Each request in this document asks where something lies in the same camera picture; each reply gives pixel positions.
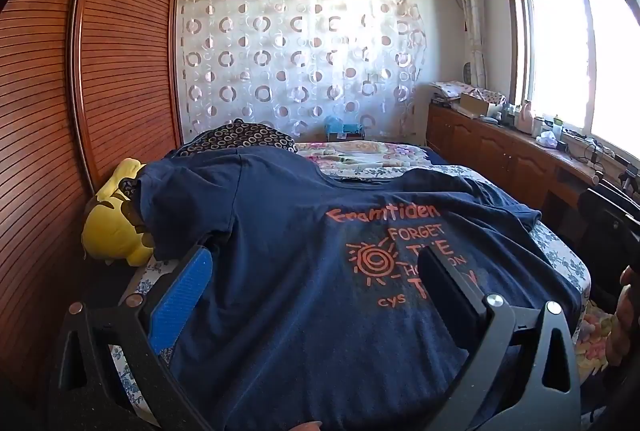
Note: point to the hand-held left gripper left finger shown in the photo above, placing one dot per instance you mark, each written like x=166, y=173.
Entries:
x=180, y=291

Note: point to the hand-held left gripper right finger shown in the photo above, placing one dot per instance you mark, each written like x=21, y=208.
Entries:
x=442, y=291

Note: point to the navy blue t-shirt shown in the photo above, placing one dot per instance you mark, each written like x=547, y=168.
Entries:
x=300, y=311

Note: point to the person's right forearm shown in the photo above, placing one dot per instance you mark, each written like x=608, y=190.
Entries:
x=617, y=396

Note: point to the person's right hand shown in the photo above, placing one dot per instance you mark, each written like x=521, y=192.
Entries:
x=625, y=281

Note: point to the blue floral bed sheet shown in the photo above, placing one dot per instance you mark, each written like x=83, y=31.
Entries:
x=555, y=256

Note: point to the yellow plush toy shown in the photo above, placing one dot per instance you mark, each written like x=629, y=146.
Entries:
x=107, y=231

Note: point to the white plastic bag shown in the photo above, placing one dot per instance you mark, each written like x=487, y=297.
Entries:
x=547, y=138

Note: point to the pastel floor mat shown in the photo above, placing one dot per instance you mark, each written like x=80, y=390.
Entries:
x=597, y=341

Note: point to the wooden low cabinet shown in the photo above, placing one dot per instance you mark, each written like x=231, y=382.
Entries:
x=500, y=156

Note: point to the dark blue blanket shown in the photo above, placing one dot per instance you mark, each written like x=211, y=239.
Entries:
x=432, y=157

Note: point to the pink bottle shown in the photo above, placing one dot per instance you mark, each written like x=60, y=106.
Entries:
x=524, y=118

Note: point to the pink floral quilt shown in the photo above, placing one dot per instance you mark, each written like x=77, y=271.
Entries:
x=360, y=156

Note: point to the dark circle-patterned cloth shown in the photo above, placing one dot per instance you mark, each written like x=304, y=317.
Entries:
x=240, y=138

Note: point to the wooden framed window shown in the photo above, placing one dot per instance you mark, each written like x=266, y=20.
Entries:
x=575, y=51

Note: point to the cardboard box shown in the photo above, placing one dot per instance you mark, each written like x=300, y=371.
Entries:
x=475, y=106

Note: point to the blue tissue box on nightstand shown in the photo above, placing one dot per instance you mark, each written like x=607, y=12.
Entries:
x=342, y=128

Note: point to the folded floral fabric pile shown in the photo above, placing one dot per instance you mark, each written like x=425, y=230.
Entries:
x=455, y=90

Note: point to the small grey fan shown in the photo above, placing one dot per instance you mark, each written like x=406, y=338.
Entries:
x=467, y=72

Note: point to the wooden louvered wardrobe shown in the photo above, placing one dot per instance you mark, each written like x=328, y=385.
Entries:
x=125, y=61

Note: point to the floral window curtain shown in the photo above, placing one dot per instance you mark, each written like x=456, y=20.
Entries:
x=472, y=11

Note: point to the sheer circle-patterned curtain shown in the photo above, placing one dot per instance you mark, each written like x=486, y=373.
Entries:
x=300, y=61

